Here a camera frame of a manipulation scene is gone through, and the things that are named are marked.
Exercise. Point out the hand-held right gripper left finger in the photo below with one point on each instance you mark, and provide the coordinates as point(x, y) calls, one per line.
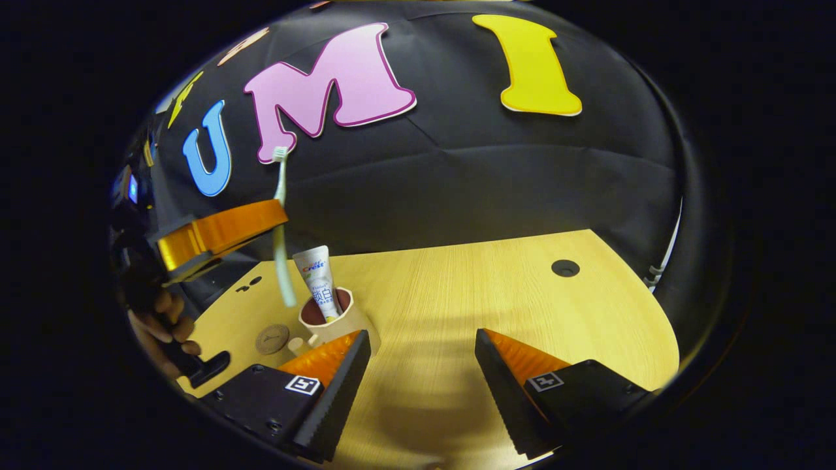
point(349, 378)

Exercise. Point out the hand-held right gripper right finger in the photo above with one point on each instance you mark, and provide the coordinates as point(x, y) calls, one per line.
point(496, 385)

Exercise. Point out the round wooden coaster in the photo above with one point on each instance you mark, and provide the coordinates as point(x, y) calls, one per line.
point(272, 339)

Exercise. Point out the white toothpaste tube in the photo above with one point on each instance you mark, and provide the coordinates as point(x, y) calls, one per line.
point(320, 281)

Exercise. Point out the black backdrop cloth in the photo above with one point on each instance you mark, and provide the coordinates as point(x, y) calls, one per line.
point(490, 183)

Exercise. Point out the wooden desktop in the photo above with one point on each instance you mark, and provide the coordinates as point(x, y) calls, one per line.
point(496, 300)

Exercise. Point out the beige cup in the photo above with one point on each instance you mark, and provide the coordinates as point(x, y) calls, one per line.
point(346, 326)

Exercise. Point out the pale green toothbrush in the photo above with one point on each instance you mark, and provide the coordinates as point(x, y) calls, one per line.
point(283, 274)

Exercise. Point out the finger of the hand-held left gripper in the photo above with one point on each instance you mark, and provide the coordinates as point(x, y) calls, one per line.
point(222, 232)
point(189, 271)

